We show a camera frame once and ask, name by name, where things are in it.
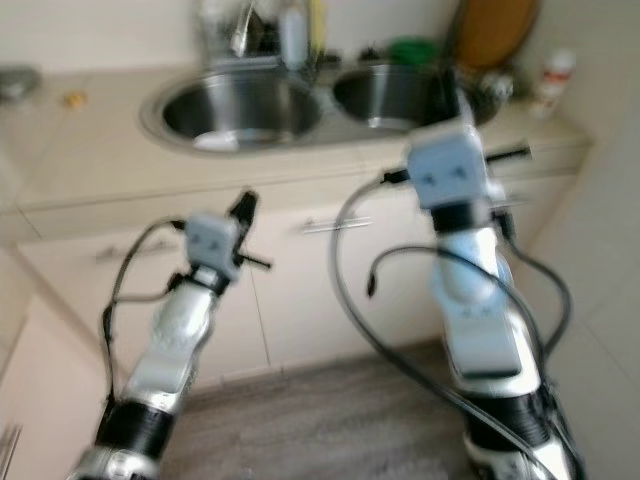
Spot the grey kitchen scale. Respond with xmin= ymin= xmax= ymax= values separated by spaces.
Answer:
xmin=0 ymin=65 xmax=43 ymax=104

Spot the shiny steel bowl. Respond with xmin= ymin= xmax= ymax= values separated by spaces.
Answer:
xmin=478 ymin=70 xmax=516 ymax=103

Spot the green plastic bowl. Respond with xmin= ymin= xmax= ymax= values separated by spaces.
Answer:
xmin=388 ymin=38 xmax=439 ymax=69

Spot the brown wooden cutting board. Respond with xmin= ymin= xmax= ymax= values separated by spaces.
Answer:
xmin=448 ymin=0 xmax=541 ymax=73

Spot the small black scouring pad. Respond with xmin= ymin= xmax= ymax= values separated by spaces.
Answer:
xmin=355 ymin=45 xmax=387 ymax=67

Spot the stainless steel double sink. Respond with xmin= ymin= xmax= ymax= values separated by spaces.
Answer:
xmin=140 ymin=62 xmax=501 ymax=156

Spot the white bottle with red label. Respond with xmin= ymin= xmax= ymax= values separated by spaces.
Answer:
xmin=532 ymin=50 xmax=578 ymax=119

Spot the yellow detergent bottle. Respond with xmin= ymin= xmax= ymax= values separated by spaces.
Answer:
xmin=308 ymin=0 xmax=329 ymax=56

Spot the plain white bottle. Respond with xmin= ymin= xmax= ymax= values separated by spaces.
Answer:
xmin=280 ymin=5 xmax=308 ymax=71

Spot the flexible metal faucet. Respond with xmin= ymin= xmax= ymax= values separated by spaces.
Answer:
xmin=228 ymin=0 xmax=266 ymax=59

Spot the clear pump soap bottle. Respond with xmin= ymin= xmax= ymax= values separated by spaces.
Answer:
xmin=200 ymin=0 xmax=229 ymax=56

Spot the cream corner cabinet door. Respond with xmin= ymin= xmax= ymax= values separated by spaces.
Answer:
xmin=0 ymin=300 xmax=101 ymax=480

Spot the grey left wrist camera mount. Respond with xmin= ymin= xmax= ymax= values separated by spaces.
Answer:
xmin=184 ymin=212 xmax=243 ymax=273

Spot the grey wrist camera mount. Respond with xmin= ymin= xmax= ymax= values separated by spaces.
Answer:
xmin=184 ymin=212 xmax=243 ymax=273
xmin=406 ymin=128 xmax=493 ymax=206

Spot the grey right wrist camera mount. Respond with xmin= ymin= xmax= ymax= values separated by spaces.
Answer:
xmin=406 ymin=128 xmax=493 ymax=206

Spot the metal bar cabinet handle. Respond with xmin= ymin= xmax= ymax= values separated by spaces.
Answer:
xmin=302 ymin=215 xmax=373 ymax=234
xmin=95 ymin=240 xmax=171 ymax=263

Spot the loose-ended black right arm cable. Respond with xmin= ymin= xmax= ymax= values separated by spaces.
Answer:
xmin=368 ymin=243 xmax=561 ymax=401

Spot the metal wire sink caddy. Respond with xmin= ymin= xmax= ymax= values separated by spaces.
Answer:
xmin=202 ymin=30 xmax=281 ymax=73

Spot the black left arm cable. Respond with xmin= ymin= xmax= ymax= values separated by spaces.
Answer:
xmin=102 ymin=218 xmax=191 ymax=401

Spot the short black right wrist cable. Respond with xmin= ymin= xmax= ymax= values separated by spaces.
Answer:
xmin=500 ymin=212 xmax=576 ymax=401

